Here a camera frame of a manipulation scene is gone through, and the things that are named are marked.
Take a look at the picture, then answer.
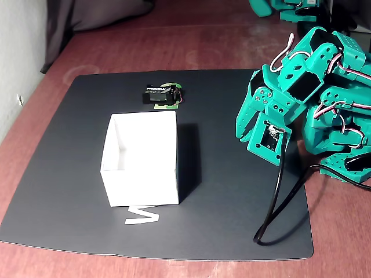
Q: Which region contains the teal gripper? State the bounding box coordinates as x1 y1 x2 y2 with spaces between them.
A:
235 65 308 144

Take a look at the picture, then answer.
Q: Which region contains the small black battery pack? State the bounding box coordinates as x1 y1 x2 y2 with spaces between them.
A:
142 83 186 106

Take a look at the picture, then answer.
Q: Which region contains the white open cardboard box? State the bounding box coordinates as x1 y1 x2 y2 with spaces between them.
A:
100 109 180 208

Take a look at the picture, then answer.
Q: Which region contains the grey curtain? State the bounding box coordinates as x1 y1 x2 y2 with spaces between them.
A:
39 0 158 75

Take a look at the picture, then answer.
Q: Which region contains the black mat with logo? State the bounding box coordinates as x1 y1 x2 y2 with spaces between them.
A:
0 68 315 260

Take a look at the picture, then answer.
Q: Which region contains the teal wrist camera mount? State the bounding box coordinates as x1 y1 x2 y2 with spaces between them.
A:
246 112 292 168

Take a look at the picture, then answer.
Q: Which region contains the white red servo wire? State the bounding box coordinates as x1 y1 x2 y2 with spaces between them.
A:
314 101 371 120
269 32 296 74
339 115 365 150
324 53 371 79

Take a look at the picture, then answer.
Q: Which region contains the black camera cable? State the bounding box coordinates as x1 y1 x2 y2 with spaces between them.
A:
253 124 371 246

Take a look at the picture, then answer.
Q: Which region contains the teal arm base plate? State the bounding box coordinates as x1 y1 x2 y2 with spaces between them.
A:
318 152 371 186

